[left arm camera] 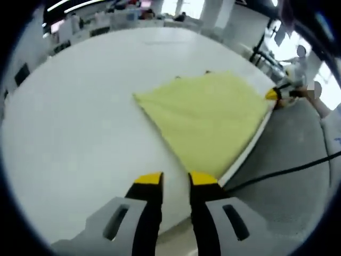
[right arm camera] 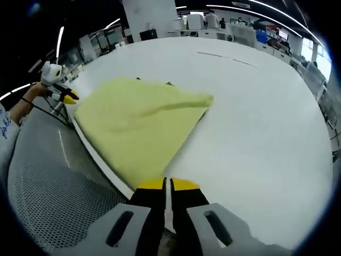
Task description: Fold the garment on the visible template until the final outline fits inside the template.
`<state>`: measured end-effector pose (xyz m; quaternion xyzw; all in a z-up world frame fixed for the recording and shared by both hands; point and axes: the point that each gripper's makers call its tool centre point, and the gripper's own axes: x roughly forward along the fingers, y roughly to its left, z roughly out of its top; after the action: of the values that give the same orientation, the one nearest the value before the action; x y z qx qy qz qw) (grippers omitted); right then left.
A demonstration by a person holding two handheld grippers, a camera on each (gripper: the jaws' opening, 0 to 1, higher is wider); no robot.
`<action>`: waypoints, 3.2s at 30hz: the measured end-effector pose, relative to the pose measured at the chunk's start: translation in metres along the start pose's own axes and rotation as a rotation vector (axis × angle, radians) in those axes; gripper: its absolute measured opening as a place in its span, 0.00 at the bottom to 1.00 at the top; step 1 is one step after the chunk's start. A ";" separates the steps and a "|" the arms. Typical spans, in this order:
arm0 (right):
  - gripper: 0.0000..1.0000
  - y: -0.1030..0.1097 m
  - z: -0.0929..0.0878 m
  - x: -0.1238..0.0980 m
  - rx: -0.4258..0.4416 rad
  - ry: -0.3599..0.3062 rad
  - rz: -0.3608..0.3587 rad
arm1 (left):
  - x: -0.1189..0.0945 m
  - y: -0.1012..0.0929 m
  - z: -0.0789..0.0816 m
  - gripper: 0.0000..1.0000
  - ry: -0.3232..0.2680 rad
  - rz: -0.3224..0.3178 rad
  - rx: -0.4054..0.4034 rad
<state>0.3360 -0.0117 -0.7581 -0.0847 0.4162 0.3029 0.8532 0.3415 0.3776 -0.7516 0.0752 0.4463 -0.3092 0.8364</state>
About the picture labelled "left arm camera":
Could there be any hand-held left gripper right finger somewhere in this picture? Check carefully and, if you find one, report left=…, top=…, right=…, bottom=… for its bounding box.
left=188, top=170, right=270, bottom=256

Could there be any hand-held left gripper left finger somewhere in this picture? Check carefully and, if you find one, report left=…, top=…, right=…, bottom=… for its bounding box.
left=52, top=171, right=164, bottom=256

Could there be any yellow blue black garment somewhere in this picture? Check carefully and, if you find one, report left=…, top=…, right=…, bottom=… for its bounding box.
left=132, top=69, right=275, bottom=180

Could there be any black stand pole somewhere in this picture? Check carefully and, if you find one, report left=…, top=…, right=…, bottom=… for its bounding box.
left=249, top=25, right=269, bottom=66

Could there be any hanging dark screen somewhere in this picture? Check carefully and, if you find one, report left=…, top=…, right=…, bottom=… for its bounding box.
left=279, top=0, right=297, bottom=30

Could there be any white square pillar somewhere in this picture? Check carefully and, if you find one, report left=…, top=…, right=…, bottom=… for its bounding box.
left=199, top=0, right=237, bottom=31

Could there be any row of white desks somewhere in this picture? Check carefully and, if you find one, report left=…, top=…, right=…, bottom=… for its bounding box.
left=42, top=10, right=200, bottom=55

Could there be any black cabinet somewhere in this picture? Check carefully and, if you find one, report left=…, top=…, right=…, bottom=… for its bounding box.
left=14, top=63, right=30, bottom=86

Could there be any ceiling light strip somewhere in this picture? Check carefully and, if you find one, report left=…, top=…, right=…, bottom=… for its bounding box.
left=46, top=0, right=72, bottom=12
left=63, top=0, right=98, bottom=13

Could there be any black cable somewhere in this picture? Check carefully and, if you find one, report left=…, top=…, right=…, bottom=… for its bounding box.
left=226, top=151, right=341, bottom=193

